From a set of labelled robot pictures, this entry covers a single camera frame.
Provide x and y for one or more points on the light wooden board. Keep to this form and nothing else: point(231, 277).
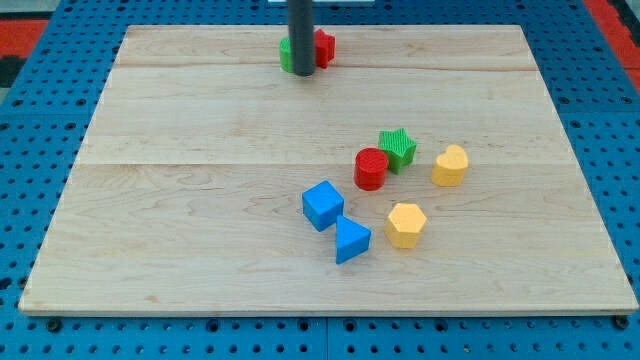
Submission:
point(185, 197)

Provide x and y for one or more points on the green star block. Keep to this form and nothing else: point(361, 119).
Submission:
point(398, 147)

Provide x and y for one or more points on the blue triangle block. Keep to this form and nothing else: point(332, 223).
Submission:
point(352, 239)

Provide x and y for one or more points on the yellow hexagon block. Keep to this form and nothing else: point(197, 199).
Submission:
point(404, 225)

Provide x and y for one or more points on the blue cube block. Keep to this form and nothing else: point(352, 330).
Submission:
point(322, 204)

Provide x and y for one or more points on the green circle block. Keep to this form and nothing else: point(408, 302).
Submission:
point(285, 56)

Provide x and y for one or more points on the yellow heart block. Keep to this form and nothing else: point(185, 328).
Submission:
point(450, 167)

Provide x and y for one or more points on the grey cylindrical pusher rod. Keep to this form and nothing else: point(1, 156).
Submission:
point(300, 16)

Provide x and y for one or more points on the red star block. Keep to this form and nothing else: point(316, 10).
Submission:
point(325, 45)

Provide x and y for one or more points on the red cylinder block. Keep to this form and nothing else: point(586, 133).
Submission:
point(370, 169)

